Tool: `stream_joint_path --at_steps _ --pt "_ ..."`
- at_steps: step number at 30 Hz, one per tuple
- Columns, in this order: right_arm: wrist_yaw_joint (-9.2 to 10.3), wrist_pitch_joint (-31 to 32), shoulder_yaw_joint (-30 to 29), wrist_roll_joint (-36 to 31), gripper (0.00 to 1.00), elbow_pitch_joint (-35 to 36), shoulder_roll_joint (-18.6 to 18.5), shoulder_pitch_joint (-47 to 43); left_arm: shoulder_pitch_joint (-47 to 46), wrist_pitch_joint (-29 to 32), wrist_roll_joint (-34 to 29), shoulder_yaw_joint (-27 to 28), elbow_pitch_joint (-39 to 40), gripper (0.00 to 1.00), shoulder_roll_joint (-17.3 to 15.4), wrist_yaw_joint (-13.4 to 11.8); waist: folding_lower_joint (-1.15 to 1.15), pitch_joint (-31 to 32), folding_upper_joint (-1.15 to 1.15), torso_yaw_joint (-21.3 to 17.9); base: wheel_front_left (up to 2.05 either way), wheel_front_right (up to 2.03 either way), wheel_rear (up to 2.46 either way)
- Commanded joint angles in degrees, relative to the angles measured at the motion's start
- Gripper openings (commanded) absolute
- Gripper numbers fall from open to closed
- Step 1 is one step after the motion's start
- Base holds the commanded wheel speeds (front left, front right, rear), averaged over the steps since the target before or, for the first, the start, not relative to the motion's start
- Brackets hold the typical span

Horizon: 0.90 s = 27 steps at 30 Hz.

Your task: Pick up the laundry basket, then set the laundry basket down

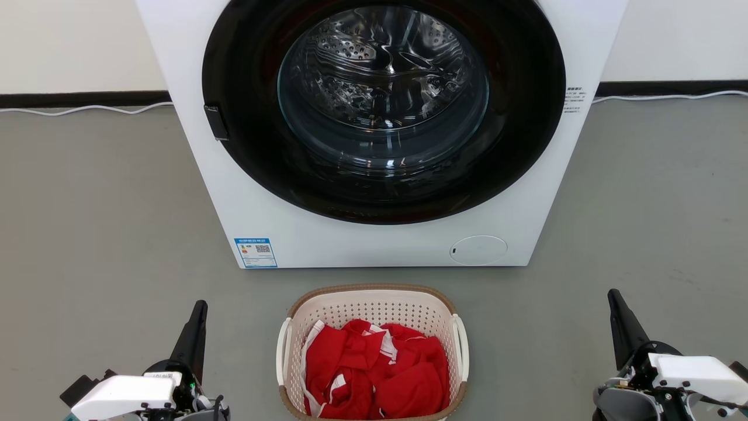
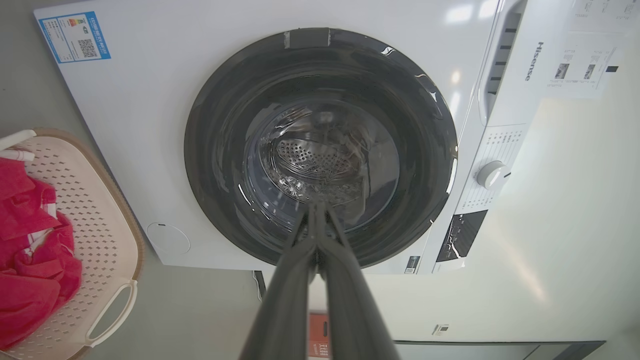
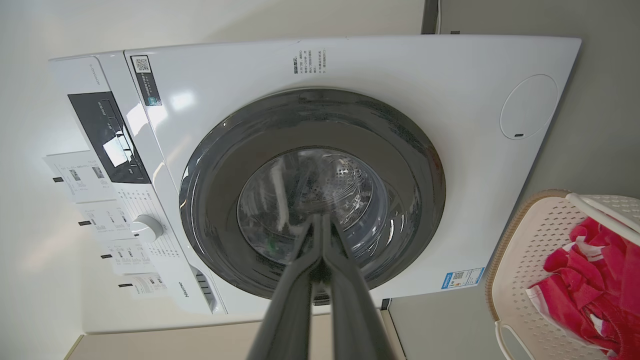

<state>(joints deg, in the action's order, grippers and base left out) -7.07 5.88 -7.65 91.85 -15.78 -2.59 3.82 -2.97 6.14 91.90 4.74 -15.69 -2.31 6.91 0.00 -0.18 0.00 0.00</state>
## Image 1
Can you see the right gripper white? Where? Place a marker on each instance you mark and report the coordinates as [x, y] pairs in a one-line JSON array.
[[695, 374]]

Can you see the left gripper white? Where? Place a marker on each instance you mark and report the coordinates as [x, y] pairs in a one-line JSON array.
[[123, 397]]

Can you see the white perforated laundry basket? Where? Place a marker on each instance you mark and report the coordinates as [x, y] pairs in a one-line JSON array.
[[374, 307]]

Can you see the red garment with white trim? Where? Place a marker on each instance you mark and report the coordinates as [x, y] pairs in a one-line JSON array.
[[403, 380]]

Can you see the blue energy label sticker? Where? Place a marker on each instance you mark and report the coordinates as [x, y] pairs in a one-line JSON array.
[[256, 252]]

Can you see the round white filter cover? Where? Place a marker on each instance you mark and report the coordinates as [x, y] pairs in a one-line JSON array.
[[479, 250]]

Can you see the white front-load washing machine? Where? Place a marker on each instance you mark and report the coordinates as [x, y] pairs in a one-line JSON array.
[[374, 245]]

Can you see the round black glass washer door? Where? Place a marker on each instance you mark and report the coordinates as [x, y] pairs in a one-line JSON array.
[[526, 146]]

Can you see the small printed text label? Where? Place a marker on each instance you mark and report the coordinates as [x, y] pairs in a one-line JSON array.
[[574, 99]]

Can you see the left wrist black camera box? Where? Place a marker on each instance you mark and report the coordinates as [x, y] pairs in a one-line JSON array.
[[82, 389]]

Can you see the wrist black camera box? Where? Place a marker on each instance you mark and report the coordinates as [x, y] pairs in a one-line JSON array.
[[82, 389], [741, 371]]

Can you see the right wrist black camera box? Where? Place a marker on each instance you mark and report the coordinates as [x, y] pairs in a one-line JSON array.
[[741, 371]]

